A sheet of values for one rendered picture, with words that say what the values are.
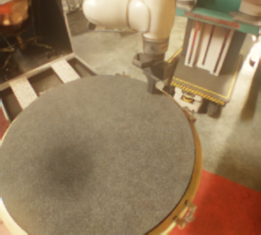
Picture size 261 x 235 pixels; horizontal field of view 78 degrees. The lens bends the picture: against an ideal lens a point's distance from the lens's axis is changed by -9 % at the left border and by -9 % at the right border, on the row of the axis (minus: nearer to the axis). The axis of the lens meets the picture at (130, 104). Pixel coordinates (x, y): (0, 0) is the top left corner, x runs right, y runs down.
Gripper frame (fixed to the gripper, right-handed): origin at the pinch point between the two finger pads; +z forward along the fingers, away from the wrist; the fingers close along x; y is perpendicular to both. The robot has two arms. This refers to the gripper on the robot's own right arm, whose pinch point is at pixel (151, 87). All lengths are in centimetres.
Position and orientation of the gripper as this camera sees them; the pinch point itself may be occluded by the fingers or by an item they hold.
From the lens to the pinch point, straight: 71.6
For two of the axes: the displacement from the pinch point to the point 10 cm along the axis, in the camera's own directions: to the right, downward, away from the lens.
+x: -7.1, -5.0, 5.0
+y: 7.0, -5.2, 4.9
